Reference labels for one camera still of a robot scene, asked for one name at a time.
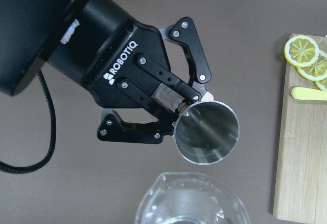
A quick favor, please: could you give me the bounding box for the clear glass measuring cup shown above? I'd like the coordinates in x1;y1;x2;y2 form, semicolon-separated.
134;172;251;223

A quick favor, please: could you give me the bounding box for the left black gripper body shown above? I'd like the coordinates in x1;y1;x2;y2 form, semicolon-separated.
0;0;179;115

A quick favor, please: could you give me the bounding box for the lemon slice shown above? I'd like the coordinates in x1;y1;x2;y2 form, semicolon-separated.
296;50;326;81
314;78;327;92
284;35;319;68

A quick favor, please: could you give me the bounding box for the bamboo cutting board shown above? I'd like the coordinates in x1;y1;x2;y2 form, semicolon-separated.
272;33;327;222

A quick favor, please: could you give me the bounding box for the yellow plastic knife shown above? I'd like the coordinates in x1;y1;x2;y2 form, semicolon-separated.
291;86;327;101

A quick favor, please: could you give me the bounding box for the steel shaker cup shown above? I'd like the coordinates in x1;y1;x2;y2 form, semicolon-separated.
173;101;240;165

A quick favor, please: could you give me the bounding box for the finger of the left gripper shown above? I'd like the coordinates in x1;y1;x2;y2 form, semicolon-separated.
97;108;173;144
158;16;213;102

